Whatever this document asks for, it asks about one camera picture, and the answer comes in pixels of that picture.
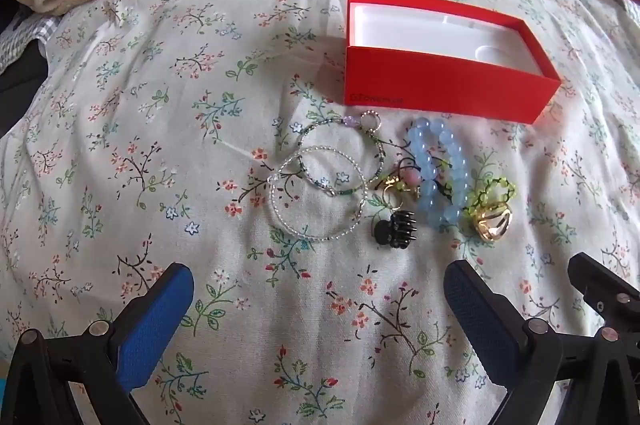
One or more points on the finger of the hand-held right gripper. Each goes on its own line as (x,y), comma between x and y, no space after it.
(607,287)

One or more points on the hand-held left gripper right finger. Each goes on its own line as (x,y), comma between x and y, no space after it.
(482,330)

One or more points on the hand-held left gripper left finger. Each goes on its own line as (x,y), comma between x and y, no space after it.
(150,330)

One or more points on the black hair claw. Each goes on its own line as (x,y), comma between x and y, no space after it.
(395,230)

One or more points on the red cardboard box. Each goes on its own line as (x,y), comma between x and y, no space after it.
(430,85)

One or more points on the floral bedsheet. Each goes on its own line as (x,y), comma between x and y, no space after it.
(200,155)

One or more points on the dark cloth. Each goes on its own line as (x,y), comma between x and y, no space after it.
(17,90)

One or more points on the checked grey cloth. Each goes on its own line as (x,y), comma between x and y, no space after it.
(22,37)

